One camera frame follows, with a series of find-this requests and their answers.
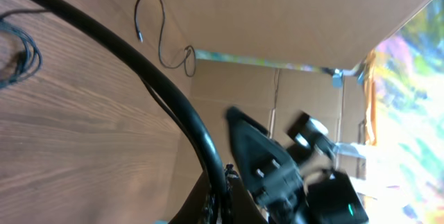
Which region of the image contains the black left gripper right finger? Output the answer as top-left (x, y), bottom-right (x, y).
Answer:
top-left (225, 164), bottom-right (268, 224)

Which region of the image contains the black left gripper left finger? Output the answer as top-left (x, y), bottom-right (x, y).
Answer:
top-left (169, 172), bottom-right (215, 224)

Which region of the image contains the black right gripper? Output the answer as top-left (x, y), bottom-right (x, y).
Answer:
top-left (225, 107), bottom-right (309, 224)

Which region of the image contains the black audio jack cable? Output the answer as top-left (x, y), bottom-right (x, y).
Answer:
top-left (134, 0), bottom-right (197, 78)

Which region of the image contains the thin black micro USB cable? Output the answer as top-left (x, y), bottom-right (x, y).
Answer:
top-left (0, 8), bottom-right (48, 89)

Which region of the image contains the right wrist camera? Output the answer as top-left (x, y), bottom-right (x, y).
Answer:
top-left (286, 111), bottom-right (336, 166)

